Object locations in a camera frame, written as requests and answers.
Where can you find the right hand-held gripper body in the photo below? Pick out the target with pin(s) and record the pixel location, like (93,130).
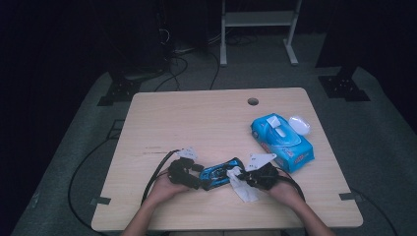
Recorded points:
(267,177)

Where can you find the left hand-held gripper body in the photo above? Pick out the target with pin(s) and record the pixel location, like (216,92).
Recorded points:
(178,172)

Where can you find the white wet wipe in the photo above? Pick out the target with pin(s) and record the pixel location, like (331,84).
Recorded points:
(244,191)

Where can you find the blue toy car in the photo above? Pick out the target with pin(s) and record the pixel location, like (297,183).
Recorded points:
(214,175)

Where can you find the blue wet wipes packet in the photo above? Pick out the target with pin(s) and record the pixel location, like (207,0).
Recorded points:
(295,154)

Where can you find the person's left hand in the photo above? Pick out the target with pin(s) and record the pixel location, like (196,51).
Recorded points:
(162,191)

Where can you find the person's right hand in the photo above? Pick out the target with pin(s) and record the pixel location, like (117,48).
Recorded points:
(288,195)

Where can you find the black tape strip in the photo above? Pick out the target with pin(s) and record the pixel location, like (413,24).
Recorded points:
(350,196)
(100,200)

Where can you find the black stand base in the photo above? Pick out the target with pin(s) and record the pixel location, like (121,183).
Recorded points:
(342,88)
(121,91)

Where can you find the white metal stand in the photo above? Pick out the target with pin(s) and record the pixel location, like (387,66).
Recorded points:
(259,19)

